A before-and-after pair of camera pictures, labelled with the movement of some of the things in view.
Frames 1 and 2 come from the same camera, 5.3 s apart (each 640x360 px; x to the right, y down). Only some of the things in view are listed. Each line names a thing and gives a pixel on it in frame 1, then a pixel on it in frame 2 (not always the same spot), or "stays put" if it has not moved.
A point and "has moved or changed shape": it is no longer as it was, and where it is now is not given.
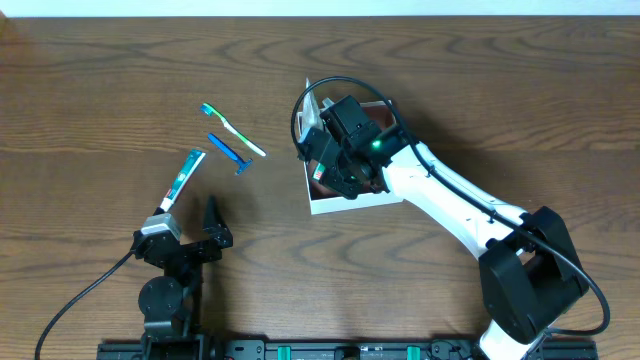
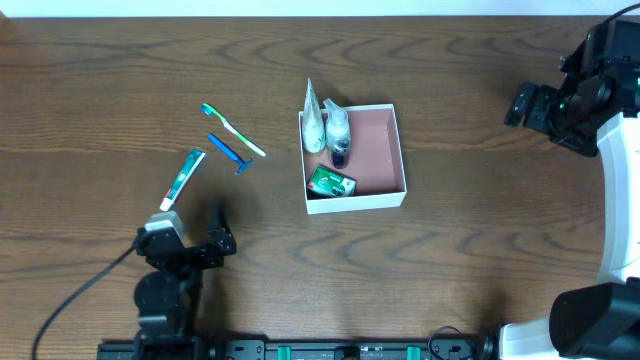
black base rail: [383, 349] stays put
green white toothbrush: [234, 131] stays put
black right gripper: [320, 148] to [542, 107]
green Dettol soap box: [319, 171] has moved or changed shape
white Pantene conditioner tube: [311, 111] stays put
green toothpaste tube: [191, 162] stays put
